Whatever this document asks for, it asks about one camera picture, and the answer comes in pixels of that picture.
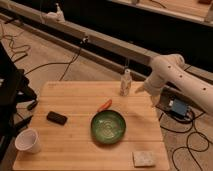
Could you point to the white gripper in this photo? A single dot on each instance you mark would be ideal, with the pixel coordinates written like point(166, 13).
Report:
point(153, 85)

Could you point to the green ceramic bowl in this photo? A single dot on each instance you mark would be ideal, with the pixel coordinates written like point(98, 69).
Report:
point(108, 127)

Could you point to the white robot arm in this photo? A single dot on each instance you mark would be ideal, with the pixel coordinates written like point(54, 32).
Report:
point(169, 68)

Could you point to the small clear bottle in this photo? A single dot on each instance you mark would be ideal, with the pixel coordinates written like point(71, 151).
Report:
point(126, 80)

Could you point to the orange carrot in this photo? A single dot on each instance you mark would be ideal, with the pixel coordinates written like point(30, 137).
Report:
point(105, 106)

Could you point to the blue electronic box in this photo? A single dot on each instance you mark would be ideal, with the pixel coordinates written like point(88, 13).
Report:
point(178, 108)

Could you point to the beige square sponge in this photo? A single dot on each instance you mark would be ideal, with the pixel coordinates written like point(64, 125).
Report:
point(143, 159)

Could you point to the black rectangular block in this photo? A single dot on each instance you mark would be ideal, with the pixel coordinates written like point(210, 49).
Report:
point(56, 118)

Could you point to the white paper cup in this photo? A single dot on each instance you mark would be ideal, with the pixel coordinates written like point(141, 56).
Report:
point(28, 141)

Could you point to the black chair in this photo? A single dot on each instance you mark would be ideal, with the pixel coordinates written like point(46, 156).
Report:
point(14, 89)

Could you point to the white object on rail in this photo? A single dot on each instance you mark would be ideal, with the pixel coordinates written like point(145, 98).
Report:
point(58, 15)

